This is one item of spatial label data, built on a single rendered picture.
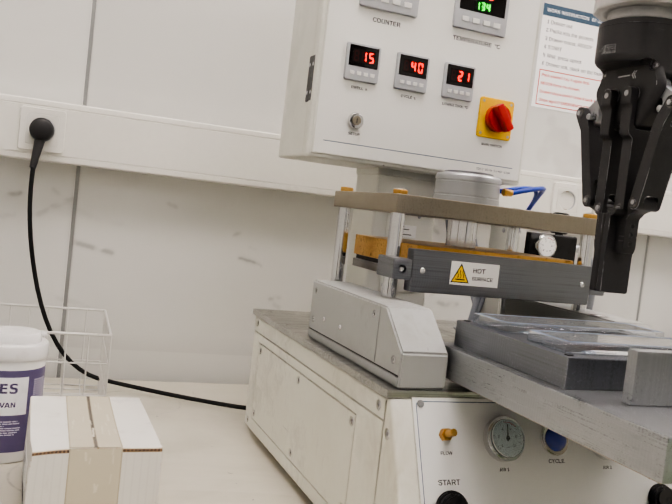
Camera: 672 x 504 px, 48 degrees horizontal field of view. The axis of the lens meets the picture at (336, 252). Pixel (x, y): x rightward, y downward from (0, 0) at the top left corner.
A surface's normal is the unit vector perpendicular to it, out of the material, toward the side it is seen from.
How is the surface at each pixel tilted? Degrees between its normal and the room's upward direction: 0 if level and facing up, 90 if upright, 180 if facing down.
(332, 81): 90
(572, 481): 65
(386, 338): 90
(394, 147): 90
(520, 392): 90
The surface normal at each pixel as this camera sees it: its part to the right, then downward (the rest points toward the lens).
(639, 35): -0.42, 0.00
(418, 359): 0.36, 0.09
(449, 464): 0.38, -0.33
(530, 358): -0.92, -0.09
